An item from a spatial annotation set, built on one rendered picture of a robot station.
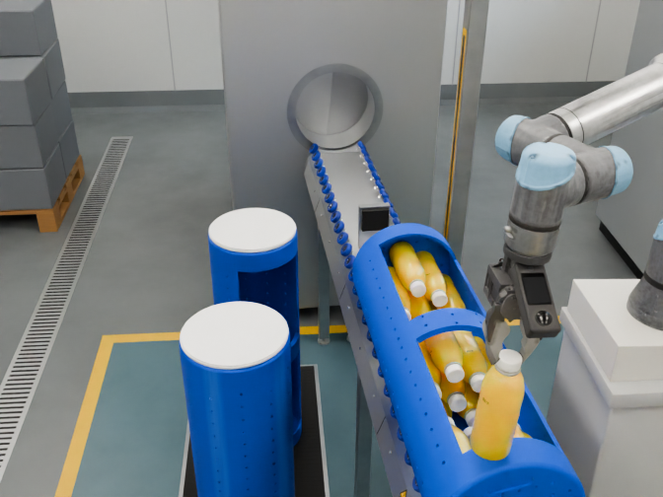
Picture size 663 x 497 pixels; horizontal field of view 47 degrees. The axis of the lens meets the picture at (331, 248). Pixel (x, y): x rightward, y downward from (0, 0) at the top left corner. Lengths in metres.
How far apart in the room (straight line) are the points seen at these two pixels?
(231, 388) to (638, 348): 0.94
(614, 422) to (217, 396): 0.92
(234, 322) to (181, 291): 2.04
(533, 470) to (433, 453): 0.19
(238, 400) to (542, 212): 1.07
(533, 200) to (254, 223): 1.49
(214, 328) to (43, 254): 2.65
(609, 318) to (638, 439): 0.28
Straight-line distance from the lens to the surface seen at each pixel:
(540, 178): 1.08
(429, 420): 1.52
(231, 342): 1.94
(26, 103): 4.46
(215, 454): 2.08
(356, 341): 2.20
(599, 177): 1.15
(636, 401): 1.75
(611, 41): 6.89
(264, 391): 1.94
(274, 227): 2.42
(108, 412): 3.37
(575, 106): 1.31
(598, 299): 1.83
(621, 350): 1.69
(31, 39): 4.78
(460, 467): 1.41
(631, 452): 1.87
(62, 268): 4.38
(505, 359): 1.24
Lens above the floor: 2.22
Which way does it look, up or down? 31 degrees down
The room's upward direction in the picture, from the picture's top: straight up
